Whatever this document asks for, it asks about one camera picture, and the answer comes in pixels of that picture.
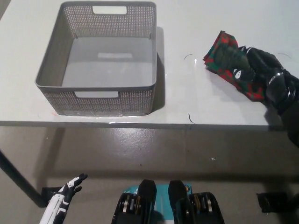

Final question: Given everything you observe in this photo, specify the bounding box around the black teal robot body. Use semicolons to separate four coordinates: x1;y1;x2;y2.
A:
112;179;225;224

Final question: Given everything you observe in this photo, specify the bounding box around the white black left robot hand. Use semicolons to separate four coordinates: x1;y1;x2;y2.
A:
38;173;89;224

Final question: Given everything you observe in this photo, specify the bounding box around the red green coffee bean bag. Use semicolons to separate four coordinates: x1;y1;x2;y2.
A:
202;30;267;103

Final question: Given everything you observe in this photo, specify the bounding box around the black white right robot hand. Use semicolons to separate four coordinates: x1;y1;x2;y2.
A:
232;45;285;84

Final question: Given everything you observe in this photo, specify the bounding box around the black slanted table leg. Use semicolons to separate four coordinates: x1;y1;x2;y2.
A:
0;149;43;208

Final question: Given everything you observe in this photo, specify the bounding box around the grey perforated plastic basket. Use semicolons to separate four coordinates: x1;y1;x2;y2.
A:
34;1;157;117

